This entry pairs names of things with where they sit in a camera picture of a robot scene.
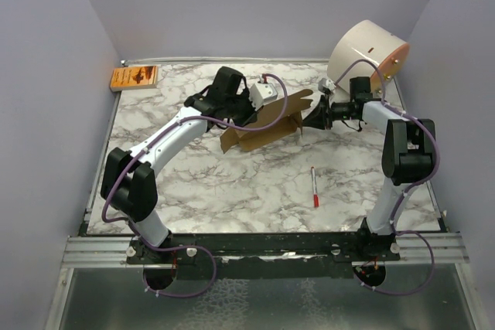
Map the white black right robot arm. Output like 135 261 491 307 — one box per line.
303 77 437 261

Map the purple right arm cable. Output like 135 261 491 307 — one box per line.
333 59 442 295

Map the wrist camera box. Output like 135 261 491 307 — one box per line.
249 82 278 111
318 78 336 96

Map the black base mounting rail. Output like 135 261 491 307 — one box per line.
127 232 400 280

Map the large white cylindrical roll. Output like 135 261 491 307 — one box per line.
327 20 410 92

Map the red capped white marker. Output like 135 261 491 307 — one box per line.
310 166 319 209

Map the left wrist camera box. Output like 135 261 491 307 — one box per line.
249 82 278 111

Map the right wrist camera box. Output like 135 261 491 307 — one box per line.
318 78 336 96

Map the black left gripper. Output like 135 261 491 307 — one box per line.
225 88 265 131

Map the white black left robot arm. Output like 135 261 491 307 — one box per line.
101 66 264 264

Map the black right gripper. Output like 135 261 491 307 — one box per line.
302 94 351 131

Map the brown cardboard box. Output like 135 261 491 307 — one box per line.
220 88 314 153

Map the orange paperback book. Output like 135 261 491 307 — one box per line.
109 66 159 92

